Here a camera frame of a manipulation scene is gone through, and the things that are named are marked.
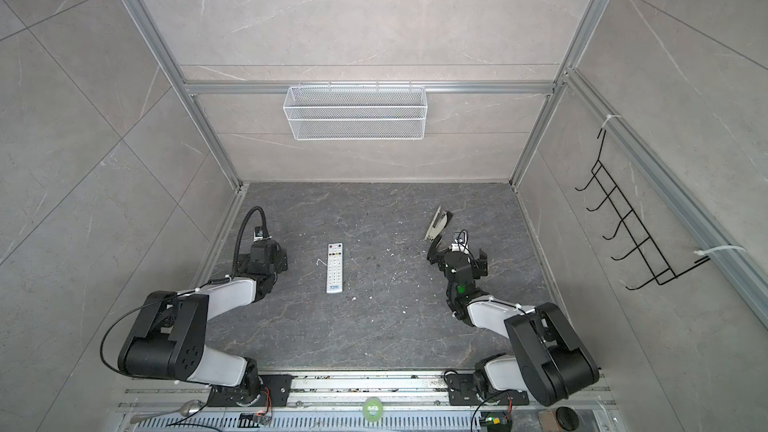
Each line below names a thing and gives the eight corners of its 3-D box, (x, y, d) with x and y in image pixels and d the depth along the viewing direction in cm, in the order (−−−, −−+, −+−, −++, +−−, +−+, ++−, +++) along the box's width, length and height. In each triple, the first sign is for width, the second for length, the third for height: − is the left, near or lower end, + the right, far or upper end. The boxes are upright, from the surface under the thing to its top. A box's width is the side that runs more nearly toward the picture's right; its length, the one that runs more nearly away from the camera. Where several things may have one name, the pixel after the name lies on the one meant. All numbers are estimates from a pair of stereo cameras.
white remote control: (327, 293, 92) (325, 290, 90) (328, 247, 103) (327, 243, 101) (342, 292, 92) (341, 288, 91) (342, 246, 103) (341, 242, 101)
